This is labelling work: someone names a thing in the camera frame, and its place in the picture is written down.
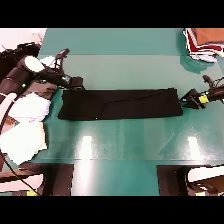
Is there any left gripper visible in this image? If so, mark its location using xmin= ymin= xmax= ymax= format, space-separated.
xmin=61 ymin=75 xmax=85 ymax=91

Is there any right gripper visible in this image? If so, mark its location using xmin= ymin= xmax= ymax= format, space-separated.
xmin=179 ymin=88 xmax=210 ymax=110

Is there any black garment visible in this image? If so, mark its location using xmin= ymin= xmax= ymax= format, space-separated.
xmin=57 ymin=87 xmax=185 ymax=122

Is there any white garment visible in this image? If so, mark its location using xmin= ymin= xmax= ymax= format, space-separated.
xmin=0 ymin=120 xmax=49 ymax=166
xmin=7 ymin=92 xmax=52 ymax=123

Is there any orange garment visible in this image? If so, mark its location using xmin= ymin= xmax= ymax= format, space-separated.
xmin=194 ymin=28 xmax=224 ymax=47

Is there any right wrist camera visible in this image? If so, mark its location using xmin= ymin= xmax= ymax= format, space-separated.
xmin=201 ymin=74 xmax=215 ymax=90

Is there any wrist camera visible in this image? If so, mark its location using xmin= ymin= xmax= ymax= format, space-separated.
xmin=201 ymin=74 xmax=215 ymax=90
xmin=54 ymin=47 xmax=71 ymax=70

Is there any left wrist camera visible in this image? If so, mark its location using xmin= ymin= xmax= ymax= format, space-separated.
xmin=54 ymin=47 xmax=71 ymax=70

